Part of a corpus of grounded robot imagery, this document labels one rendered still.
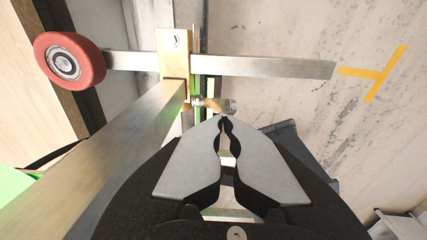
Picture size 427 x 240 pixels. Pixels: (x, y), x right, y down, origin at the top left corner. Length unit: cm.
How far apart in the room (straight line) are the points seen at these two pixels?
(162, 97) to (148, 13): 38
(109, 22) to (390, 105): 185
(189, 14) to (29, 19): 27
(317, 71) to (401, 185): 245
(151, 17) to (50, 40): 29
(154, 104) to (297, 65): 23
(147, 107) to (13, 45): 24
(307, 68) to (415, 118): 180
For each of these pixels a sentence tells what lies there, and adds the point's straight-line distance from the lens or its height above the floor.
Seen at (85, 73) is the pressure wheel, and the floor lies 91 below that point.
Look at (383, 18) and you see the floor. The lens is 151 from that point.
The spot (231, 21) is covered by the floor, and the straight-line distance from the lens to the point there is 113.
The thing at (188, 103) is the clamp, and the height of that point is 86.
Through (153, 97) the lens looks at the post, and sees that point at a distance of 19.
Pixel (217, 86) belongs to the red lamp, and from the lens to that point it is 44.
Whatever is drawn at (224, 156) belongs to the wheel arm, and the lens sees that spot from 41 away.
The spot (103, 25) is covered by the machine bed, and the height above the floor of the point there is 72.
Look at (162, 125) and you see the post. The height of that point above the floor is 99.
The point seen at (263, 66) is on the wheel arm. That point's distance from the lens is 28.
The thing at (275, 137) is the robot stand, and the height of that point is 12.
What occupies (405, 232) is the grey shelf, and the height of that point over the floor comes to 25.
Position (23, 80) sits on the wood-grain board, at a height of 90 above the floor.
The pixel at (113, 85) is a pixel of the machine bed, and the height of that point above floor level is 74.
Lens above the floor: 112
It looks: 61 degrees down
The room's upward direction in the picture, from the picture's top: 177 degrees counter-clockwise
